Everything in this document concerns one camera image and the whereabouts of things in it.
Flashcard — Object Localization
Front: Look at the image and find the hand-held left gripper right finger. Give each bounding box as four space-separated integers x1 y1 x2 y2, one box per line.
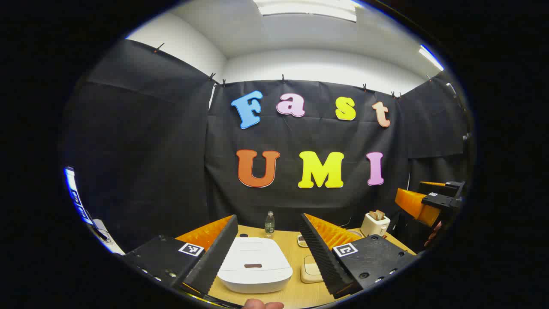
299 213 419 300

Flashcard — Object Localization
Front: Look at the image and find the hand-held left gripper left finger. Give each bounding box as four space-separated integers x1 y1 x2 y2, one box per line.
122 215 239 297

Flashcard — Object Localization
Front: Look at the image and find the white rice cooker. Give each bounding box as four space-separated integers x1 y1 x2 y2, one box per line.
217 237 293 294

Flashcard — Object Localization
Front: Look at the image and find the white toaster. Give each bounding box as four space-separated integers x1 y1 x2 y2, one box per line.
360 211 391 237

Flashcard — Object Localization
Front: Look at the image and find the white side table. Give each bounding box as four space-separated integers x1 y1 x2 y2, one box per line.
92 219 125 254

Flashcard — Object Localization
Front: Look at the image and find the computer monitor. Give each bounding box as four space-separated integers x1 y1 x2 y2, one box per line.
64 167 93 224

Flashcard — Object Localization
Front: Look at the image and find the ceiling light panel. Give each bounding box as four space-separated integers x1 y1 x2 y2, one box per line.
253 0 357 22

